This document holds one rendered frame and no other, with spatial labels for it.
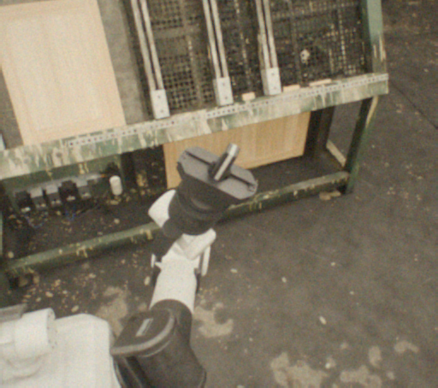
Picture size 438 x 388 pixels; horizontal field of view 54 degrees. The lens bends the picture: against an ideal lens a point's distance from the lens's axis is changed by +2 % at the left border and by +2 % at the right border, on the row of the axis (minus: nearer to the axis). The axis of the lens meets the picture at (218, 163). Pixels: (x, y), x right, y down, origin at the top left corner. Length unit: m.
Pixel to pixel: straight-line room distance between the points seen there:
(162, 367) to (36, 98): 1.45
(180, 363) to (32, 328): 0.25
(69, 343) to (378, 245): 2.19
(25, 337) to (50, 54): 1.46
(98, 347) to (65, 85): 1.38
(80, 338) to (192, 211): 0.31
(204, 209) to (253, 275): 1.84
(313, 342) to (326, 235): 0.68
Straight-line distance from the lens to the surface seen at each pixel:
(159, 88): 1.99
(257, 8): 2.15
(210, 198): 0.66
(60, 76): 2.02
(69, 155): 2.01
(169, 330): 0.79
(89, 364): 0.83
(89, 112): 2.02
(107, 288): 2.53
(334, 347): 2.38
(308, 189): 2.75
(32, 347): 0.76
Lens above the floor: 2.11
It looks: 43 degrees down
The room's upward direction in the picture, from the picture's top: straight up
